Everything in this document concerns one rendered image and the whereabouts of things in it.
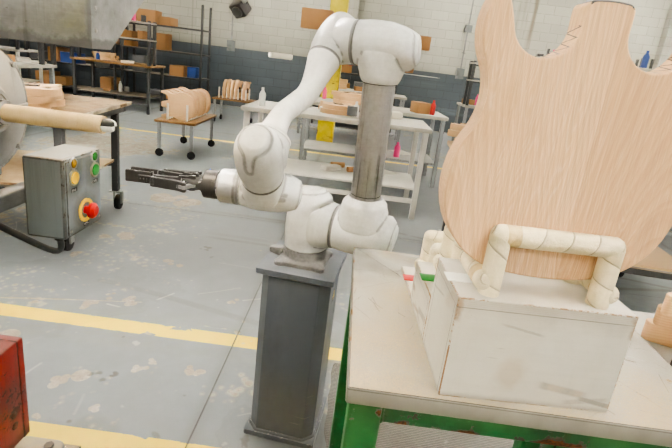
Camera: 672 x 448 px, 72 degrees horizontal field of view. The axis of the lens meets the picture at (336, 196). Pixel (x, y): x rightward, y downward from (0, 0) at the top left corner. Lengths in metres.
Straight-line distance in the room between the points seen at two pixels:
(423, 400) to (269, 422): 1.25
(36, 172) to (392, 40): 0.97
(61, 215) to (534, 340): 1.04
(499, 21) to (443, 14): 11.34
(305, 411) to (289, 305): 0.43
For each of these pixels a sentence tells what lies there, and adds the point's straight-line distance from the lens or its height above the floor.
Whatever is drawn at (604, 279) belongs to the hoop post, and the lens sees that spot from 0.80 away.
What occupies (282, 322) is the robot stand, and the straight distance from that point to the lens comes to 1.72.
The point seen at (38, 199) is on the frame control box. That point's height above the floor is 1.02.
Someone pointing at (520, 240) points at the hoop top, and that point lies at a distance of 0.72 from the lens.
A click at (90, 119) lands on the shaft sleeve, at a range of 0.95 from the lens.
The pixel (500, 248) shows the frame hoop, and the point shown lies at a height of 1.18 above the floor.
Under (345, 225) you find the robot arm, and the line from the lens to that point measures 1.54.
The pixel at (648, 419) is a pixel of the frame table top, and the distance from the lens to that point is 0.95.
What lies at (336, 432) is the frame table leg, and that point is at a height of 0.37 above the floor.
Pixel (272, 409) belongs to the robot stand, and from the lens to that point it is 1.95.
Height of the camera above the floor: 1.41
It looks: 16 degrees down
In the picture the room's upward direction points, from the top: 7 degrees clockwise
